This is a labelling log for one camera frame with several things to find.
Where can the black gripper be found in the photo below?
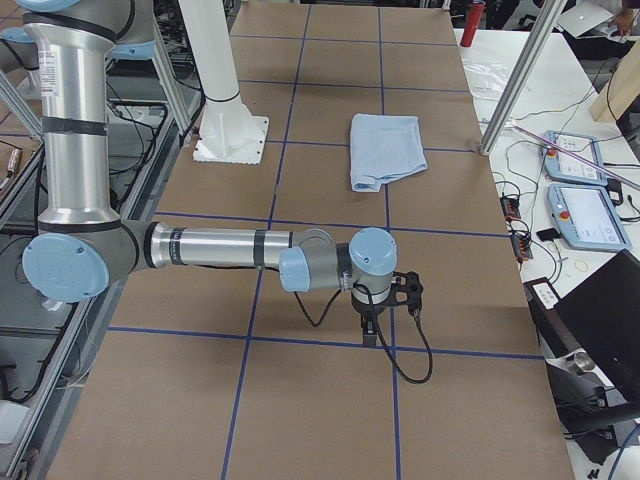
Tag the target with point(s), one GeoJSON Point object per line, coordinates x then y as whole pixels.
{"type": "Point", "coordinates": [368, 314]}

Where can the light blue striped shirt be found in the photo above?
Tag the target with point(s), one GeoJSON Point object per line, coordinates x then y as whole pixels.
{"type": "Point", "coordinates": [383, 149]}

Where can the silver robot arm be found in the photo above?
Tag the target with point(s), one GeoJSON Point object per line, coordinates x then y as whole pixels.
{"type": "Point", "coordinates": [85, 242]}

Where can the black laptop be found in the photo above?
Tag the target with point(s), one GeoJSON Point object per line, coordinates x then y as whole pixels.
{"type": "Point", "coordinates": [593, 335]}

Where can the lower teach pendant tablet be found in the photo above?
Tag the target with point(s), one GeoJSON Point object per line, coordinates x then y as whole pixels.
{"type": "Point", "coordinates": [586, 219]}

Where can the metal grabber stick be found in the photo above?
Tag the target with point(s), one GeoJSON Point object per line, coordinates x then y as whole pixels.
{"type": "Point", "coordinates": [551, 145]}

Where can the clear plastic bag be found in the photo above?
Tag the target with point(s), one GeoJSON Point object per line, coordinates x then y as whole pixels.
{"type": "Point", "coordinates": [487, 80]}

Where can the red bottle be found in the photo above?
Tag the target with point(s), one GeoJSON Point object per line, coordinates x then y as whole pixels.
{"type": "Point", "coordinates": [473, 19]}

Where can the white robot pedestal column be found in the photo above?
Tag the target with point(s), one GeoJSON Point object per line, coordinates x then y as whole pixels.
{"type": "Point", "coordinates": [228, 132]}

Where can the aluminium frame post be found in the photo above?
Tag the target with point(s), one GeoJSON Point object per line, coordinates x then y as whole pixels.
{"type": "Point", "coordinates": [543, 27]}

